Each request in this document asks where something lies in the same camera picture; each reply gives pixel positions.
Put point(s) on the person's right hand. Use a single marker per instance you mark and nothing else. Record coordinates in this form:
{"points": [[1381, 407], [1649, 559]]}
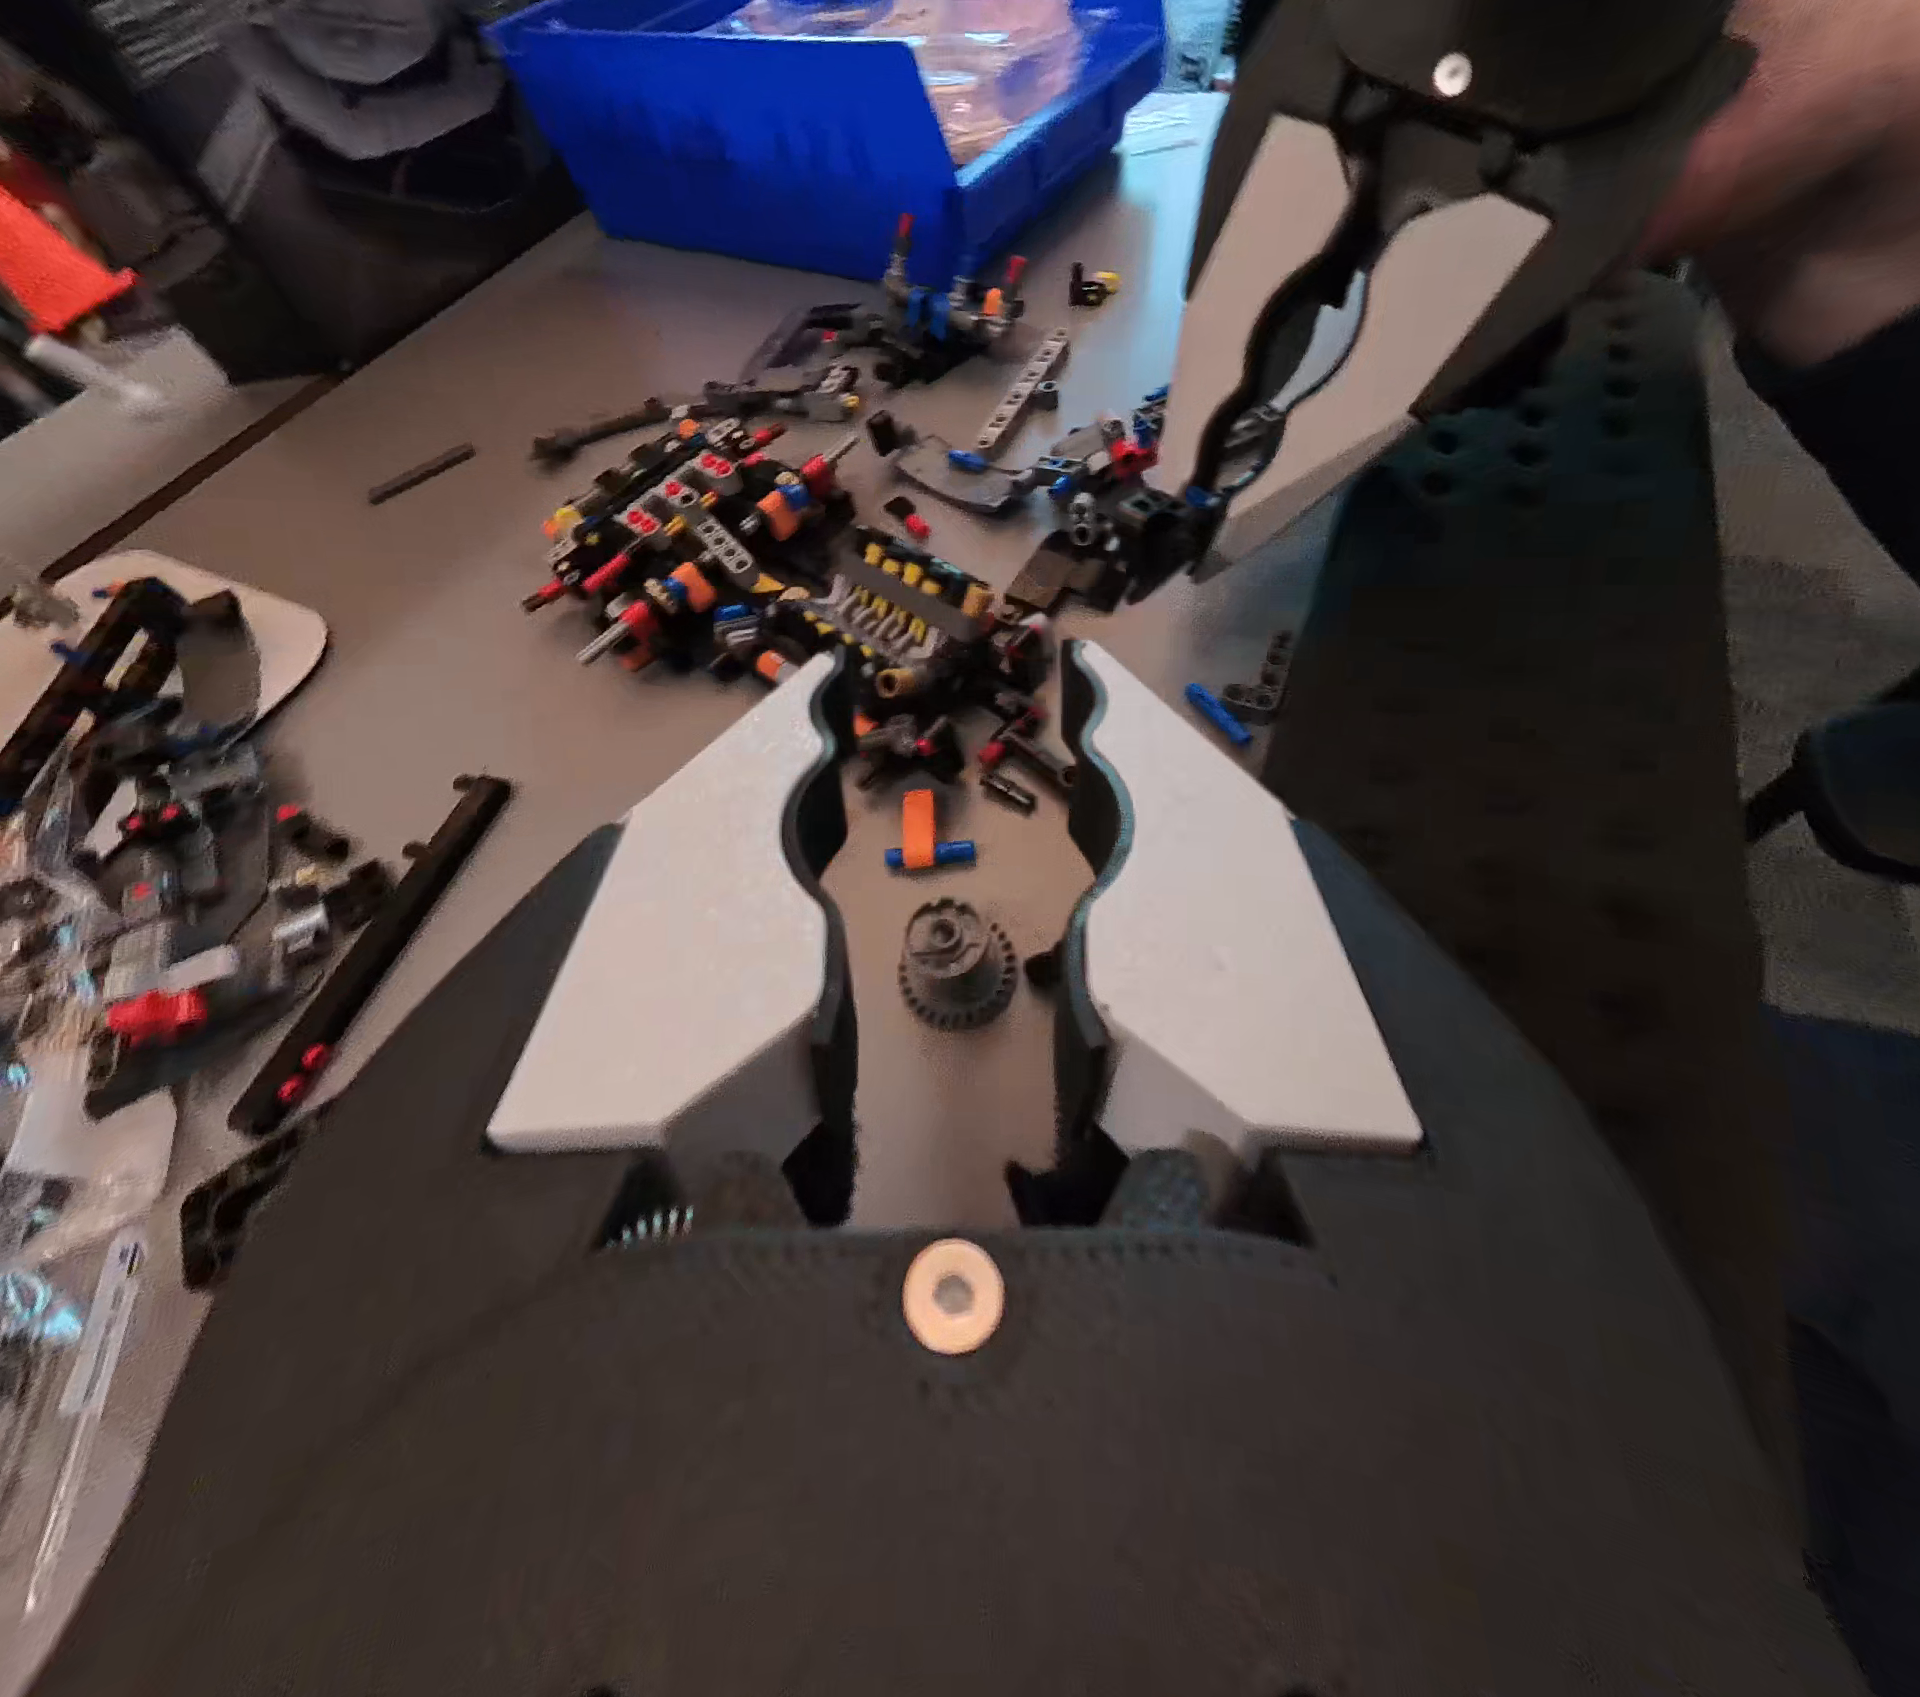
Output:
{"points": [[1832, 153]]}

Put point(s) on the person's dark blue trousers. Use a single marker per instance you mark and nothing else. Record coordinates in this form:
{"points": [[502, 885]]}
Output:
{"points": [[1859, 1273]]}

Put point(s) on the orange lego piece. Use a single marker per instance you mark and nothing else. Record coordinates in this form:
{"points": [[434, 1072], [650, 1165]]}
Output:
{"points": [[920, 817]]}

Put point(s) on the white book stand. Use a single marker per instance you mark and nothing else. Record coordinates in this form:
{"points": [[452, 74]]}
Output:
{"points": [[287, 633]]}

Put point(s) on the dark grey lego gear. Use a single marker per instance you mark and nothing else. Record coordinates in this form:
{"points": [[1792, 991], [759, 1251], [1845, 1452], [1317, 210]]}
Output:
{"points": [[961, 963]]}

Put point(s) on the grey lego subassembly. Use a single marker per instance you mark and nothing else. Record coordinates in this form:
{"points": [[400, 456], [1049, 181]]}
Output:
{"points": [[179, 830]]}

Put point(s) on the long black lego beam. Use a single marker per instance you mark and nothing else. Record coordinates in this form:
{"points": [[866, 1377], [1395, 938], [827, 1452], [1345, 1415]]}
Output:
{"points": [[375, 948]]}

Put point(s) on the orange object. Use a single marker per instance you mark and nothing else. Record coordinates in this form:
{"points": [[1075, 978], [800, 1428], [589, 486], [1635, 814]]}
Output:
{"points": [[58, 258]]}

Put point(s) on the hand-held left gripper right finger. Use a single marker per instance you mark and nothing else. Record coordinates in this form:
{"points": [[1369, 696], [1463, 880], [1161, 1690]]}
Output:
{"points": [[1248, 978]]}

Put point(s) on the multicolour lego chassis assembly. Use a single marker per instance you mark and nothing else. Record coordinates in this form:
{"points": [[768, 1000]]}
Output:
{"points": [[706, 527]]}

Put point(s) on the blue storage bin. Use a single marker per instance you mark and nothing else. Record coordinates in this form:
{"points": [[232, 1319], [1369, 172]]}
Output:
{"points": [[750, 120]]}

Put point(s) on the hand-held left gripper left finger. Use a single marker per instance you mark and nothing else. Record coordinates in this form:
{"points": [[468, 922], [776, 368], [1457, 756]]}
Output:
{"points": [[679, 978]]}

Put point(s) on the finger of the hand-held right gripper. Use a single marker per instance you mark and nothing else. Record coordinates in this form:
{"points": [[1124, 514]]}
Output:
{"points": [[1259, 258], [1409, 333]]}

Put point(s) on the black red lego piece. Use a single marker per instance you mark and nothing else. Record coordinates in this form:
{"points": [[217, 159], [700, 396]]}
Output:
{"points": [[904, 522]]}

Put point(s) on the clear bags of lego parts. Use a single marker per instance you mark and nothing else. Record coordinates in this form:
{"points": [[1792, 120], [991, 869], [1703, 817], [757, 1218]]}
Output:
{"points": [[74, 1273]]}

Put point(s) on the dark grey lego axle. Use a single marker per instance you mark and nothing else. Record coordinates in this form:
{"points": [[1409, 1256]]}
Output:
{"points": [[423, 477]]}

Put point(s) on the grey lego panel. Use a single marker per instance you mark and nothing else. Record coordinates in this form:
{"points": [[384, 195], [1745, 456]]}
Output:
{"points": [[961, 484]]}

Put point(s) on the dark printed cardboard box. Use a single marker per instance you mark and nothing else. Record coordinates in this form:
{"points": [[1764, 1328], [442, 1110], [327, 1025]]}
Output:
{"points": [[375, 74]]}

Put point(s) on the light grey lego beam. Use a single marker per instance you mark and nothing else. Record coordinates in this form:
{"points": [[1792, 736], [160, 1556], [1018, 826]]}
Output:
{"points": [[1026, 388]]}

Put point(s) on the blue lego pin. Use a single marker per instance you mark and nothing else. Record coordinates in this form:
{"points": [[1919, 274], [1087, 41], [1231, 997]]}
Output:
{"points": [[1217, 713]]}

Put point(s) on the black lego frame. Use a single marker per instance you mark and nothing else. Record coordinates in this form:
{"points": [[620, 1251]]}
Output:
{"points": [[244, 1205]]}

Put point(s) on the blue grey lego piston assembly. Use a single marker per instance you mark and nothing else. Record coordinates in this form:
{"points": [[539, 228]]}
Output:
{"points": [[943, 314]]}

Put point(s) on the grey lego steering assembly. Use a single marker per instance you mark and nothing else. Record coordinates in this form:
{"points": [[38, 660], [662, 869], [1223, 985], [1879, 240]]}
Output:
{"points": [[795, 361]]}

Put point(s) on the black curved lego subframe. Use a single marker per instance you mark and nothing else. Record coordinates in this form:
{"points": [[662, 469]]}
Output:
{"points": [[137, 633]]}

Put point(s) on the dark grey lego driveshaft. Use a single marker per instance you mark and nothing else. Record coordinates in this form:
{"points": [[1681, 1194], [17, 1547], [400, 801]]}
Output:
{"points": [[620, 429]]}

